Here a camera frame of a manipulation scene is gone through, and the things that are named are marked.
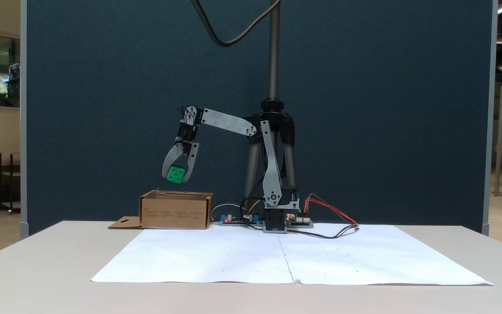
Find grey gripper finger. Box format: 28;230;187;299
161;142;186;180
183;142;200;184

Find blue power circuit board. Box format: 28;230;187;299
220;212;261;226

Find brown cardboard box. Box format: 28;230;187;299
108;189;214;230

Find motor controller circuit board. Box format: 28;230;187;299
287;213;314;229

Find black metal rack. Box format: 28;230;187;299
0;151;21;215

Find white paper sheet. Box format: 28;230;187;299
277;223;494;287
91;226;295;284

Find thin white cable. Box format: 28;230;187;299
210;201;245;223

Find wall window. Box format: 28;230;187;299
0;30;20;112

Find green dice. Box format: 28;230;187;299
166;165;187;185

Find thick black hanging cable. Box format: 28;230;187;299
190;0;281;48

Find black and silver tripod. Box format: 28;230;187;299
243;0;298;205

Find long black arm wire loop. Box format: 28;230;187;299
239;174;273;225

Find black cable on table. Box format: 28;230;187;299
287;223;360;240

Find orange and red wires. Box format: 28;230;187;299
304;194;360;227

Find dark blue partition panel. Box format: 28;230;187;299
20;0;498;238

